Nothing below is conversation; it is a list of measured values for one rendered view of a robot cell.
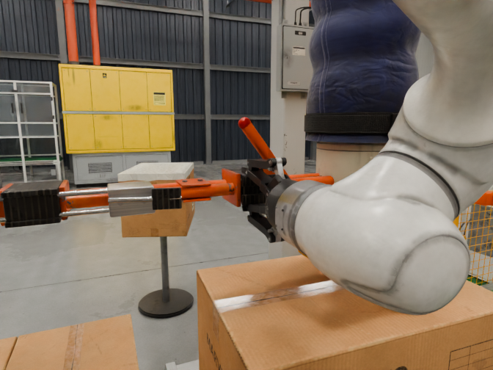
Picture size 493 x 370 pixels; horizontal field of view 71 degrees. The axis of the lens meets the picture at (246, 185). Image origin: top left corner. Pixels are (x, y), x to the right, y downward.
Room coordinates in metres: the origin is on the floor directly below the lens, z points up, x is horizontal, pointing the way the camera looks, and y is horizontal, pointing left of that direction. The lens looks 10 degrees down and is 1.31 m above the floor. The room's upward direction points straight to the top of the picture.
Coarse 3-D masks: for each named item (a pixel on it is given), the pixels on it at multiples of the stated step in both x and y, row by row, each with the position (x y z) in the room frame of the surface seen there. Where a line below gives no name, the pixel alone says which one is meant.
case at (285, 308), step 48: (240, 288) 0.73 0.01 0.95; (288, 288) 0.73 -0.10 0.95; (336, 288) 0.73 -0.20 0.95; (480, 288) 0.73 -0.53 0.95; (240, 336) 0.55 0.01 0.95; (288, 336) 0.55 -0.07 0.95; (336, 336) 0.55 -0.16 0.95; (384, 336) 0.55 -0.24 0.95; (432, 336) 0.58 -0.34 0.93; (480, 336) 0.62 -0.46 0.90
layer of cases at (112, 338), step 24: (24, 336) 1.15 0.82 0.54; (48, 336) 1.15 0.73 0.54; (72, 336) 1.15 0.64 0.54; (96, 336) 1.15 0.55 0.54; (120, 336) 1.15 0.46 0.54; (0, 360) 1.02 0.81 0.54; (24, 360) 1.02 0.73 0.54; (48, 360) 1.02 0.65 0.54; (72, 360) 1.02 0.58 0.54; (96, 360) 1.02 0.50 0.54; (120, 360) 1.02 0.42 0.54
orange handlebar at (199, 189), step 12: (180, 180) 0.61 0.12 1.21; (192, 180) 0.61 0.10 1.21; (204, 180) 0.61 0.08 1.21; (216, 180) 0.64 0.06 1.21; (300, 180) 0.65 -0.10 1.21; (312, 180) 0.66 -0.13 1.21; (324, 180) 0.67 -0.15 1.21; (192, 192) 0.57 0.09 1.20; (204, 192) 0.58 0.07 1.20; (216, 192) 0.59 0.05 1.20; (228, 192) 0.59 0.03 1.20; (492, 192) 0.52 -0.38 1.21; (60, 204) 0.49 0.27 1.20; (72, 204) 0.50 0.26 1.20; (84, 204) 0.51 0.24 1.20; (96, 204) 0.51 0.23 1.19; (108, 204) 0.52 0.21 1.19; (480, 204) 0.52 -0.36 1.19; (492, 204) 0.51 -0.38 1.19
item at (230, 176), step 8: (224, 168) 0.66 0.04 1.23; (224, 176) 0.65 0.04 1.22; (232, 176) 0.61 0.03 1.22; (240, 176) 0.59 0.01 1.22; (272, 176) 0.61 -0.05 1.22; (240, 184) 0.59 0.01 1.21; (248, 184) 0.59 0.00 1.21; (256, 184) 0.59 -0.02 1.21; (240, 192) 0.59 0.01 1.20; (248, 192) 0.60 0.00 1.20; (256, 192) 0.60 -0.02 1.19; (232, 200) 0.61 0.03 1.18; (240, 200) 0.59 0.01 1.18; (248, 200) 0.59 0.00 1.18; (256, 200) 0.59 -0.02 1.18; (264, 200) 0.60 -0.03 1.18
